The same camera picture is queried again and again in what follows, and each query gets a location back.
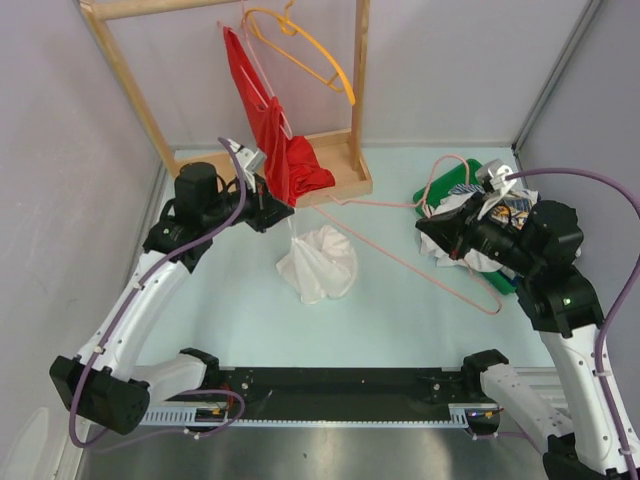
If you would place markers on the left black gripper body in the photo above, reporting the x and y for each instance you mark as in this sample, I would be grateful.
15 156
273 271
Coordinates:
254 208

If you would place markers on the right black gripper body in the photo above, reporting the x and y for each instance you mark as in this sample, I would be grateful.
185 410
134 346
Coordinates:
499 242

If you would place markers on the pink wire hanger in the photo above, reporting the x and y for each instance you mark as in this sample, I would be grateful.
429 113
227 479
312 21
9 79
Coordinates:
421 203

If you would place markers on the white tank top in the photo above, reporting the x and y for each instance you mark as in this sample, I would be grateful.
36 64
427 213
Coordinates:
321 264

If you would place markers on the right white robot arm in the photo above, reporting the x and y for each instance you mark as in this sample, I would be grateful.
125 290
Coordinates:
595 440

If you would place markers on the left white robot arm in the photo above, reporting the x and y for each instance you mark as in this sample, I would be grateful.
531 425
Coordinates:
102 382

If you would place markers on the red tank top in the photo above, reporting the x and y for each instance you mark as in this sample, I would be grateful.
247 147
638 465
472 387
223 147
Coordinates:
291 168

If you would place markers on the pink hanger under red top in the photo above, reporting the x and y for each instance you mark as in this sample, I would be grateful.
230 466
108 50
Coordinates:
260 70

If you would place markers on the yellow hanger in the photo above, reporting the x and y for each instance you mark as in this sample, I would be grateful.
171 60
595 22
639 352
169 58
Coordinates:
279 31

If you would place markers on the green plastic bin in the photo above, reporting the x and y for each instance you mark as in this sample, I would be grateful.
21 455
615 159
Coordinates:
504 279

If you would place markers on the white printed shirt pile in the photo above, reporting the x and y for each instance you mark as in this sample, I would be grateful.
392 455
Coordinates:
514 208

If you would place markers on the wooden clothes rack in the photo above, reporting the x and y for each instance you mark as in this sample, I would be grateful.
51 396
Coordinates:
340 151

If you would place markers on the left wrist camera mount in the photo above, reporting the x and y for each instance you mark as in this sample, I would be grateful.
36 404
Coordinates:
250 160

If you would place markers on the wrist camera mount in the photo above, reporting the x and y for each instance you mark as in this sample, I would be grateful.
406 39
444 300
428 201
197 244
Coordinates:
250 160
494 177

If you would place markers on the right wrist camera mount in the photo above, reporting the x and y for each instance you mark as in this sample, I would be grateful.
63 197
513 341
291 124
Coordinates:
494 177

